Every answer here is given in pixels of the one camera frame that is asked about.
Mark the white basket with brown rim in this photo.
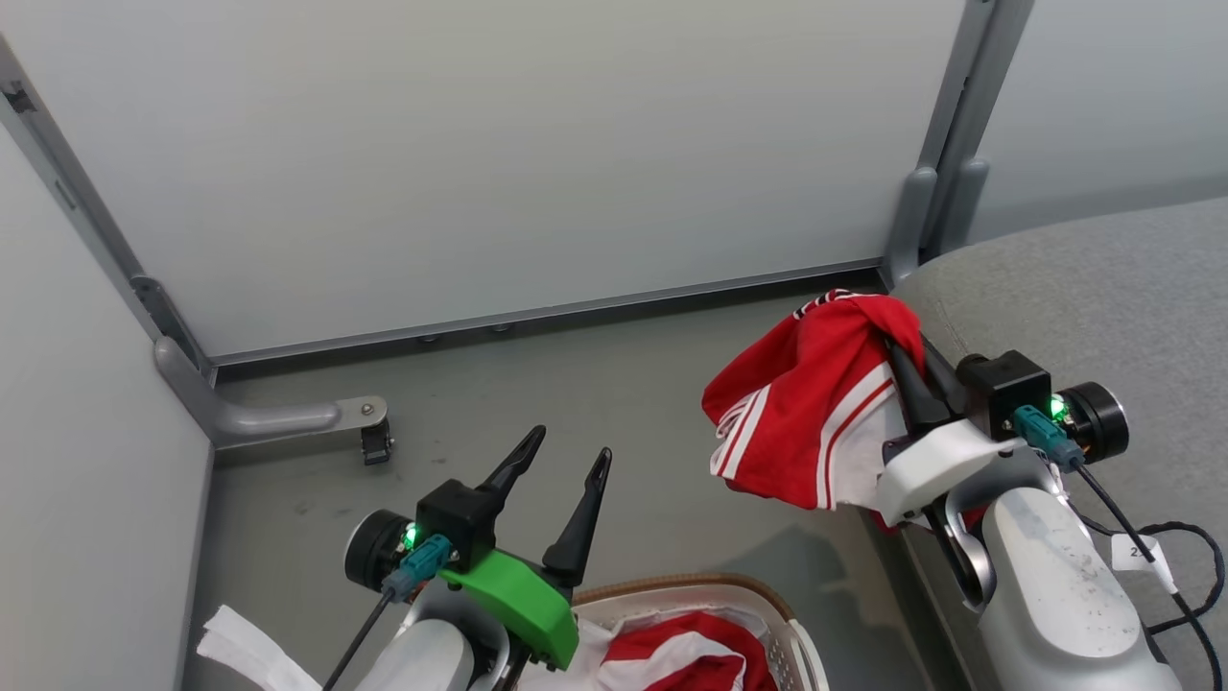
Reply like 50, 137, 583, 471
571, 573, 831, 691

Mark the grey partition corner post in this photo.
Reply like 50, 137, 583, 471
935, 0, 1037, 255
883, 0, 994, 289

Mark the grey fabric sofa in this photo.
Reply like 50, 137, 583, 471
868, 197, 1228, 691

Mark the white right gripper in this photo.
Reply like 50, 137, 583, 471
875, 331, 1023, 527

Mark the white paper cable tag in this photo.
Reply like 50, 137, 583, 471
1111, 533, 1179, 594

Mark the grey partition bottom rail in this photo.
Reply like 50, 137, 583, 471
206, 257, 884, 370

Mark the red white striped garment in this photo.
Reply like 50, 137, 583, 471
702, 290, 927, 534

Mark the white cloth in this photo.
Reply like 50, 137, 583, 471
197, 605, 615, 691

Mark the grey slanted partition post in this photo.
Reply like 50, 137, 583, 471
0, 34, 217, 385

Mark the grey curved partition foot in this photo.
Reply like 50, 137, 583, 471
153, 336, 390, 452

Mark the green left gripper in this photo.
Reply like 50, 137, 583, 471
439, 425, 613, 671

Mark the red garment with white band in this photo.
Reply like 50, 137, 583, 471
600, 611, 778, 691

